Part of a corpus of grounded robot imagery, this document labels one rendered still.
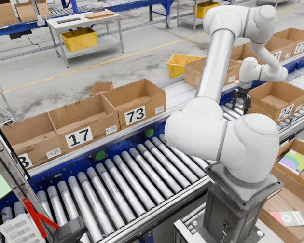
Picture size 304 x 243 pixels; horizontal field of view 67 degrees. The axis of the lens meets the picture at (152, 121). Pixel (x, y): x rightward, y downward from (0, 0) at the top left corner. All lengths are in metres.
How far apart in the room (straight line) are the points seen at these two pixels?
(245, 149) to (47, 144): 1.11
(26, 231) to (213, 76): 0.89
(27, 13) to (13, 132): 4.05
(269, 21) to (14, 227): 1.26
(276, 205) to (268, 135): 0.75
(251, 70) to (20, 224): 1.50
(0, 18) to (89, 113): 3.99
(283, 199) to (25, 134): 1.65
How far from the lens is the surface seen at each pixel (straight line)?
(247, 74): 1.71
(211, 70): 0.99
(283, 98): 2.34
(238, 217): 1.02
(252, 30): 1.20
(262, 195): 0.96
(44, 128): 1.78
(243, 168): 0.85
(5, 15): 5.54
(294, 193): 1.58
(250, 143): 0.78
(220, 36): 1.12
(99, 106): 1.82
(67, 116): 1.77
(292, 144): 1.83
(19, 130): 1.76
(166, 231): 2.15
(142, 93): 1.95
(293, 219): 1.46
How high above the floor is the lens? 1.93
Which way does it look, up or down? 38 degrees down
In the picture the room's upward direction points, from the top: 4 degrees counter-clockwise
